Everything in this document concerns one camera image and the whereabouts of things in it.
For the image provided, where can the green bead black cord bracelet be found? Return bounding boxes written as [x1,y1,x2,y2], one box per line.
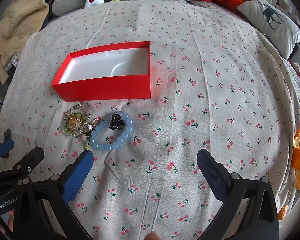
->
[72,103,96,153]

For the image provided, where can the clear crystal bead bracelet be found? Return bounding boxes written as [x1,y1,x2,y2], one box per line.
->
[60,102,102,139]

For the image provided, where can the gold interlocked rings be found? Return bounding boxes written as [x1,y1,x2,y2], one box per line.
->
[66,114,86,131]

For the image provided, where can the black hair claw clip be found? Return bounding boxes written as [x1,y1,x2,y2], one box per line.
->
[109,113,125,130]

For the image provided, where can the light blue bead bracelet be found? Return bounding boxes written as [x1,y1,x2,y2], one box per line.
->
[89,112,135,151]

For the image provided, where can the person's right hand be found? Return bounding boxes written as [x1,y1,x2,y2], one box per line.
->
[144,231,161,240]

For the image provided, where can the orange plush piece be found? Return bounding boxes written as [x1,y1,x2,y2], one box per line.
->
[272,125,300,220]

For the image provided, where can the red open cardboard box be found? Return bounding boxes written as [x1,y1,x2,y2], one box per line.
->
[51,41,151,102]

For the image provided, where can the beige quilted blanket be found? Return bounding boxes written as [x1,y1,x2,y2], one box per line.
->
[0,0,50,84]

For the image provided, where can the deer print white pillow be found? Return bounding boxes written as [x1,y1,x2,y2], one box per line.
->
[237,0,300,59]

